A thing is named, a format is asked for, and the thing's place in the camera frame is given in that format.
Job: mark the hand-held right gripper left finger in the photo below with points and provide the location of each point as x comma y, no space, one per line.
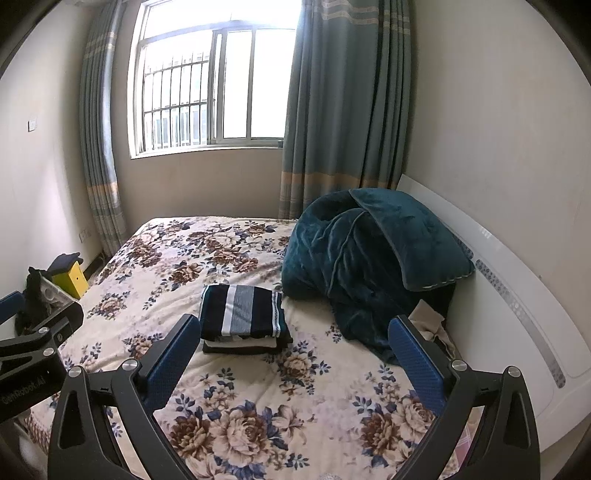
171,360

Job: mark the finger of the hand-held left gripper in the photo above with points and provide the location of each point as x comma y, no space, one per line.
41,339
10,307

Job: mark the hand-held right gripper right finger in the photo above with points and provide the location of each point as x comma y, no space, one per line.
415,364

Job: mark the navy striped sweater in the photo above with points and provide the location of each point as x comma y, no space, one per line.
249,307

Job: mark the black bag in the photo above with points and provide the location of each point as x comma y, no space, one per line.
32,295

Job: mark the white plastic box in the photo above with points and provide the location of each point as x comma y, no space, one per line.
55,295

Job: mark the beige cloth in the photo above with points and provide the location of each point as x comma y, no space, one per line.
429,318

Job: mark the folded white garment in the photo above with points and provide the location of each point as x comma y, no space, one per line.
231,341

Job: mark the yellow box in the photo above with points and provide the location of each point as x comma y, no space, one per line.
71,281

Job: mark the folded dark garment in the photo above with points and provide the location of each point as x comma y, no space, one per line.
240,350

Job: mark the dark blue cloth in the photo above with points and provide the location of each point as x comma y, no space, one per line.
64,261

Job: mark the pink mattress cover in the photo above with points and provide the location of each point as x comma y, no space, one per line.
466,443

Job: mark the white headboard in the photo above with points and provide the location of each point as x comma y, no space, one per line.
508,286

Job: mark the teal plush blanket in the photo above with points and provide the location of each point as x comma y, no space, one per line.
341,267

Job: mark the teal plush pillow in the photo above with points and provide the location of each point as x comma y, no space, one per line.
411,235

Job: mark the floral bed sheet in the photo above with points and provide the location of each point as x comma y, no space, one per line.
258,249

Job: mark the narrow teal curtain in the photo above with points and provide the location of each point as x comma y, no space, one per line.
99,138

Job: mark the wide teal curtain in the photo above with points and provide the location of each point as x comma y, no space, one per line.
346,115

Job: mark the barred window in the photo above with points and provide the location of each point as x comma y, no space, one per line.
207,83

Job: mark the wall socket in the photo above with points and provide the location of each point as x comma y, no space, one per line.
83,234

